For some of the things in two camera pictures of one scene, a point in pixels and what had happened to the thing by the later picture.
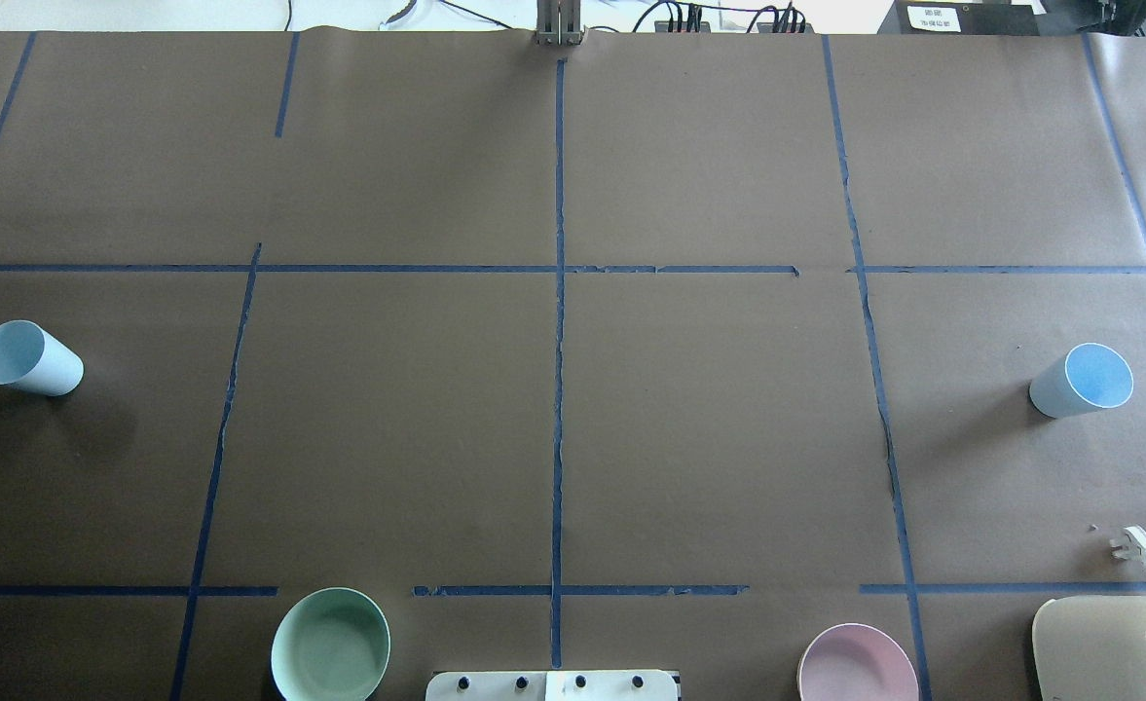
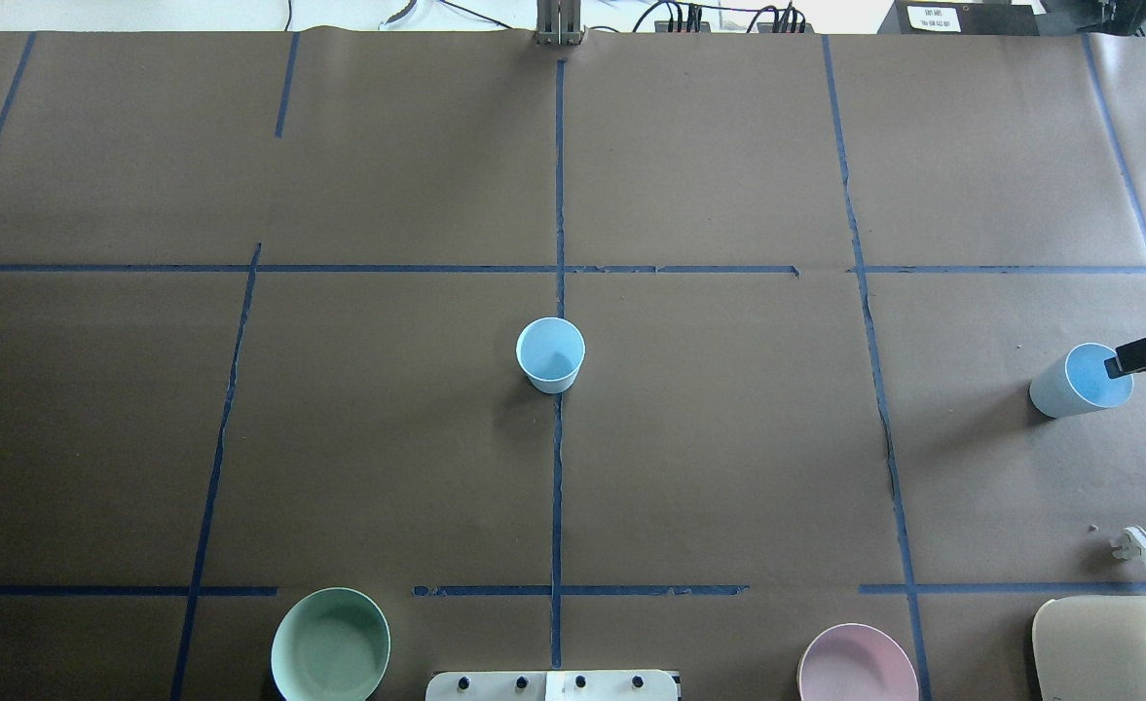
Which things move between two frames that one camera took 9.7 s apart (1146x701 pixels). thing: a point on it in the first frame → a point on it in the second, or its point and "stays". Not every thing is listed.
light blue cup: x=1089 y=377 stays
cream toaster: x=1108 y=647 stays
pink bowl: x=856 y=662 stays
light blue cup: x=25 y=355 → x=550 y=350
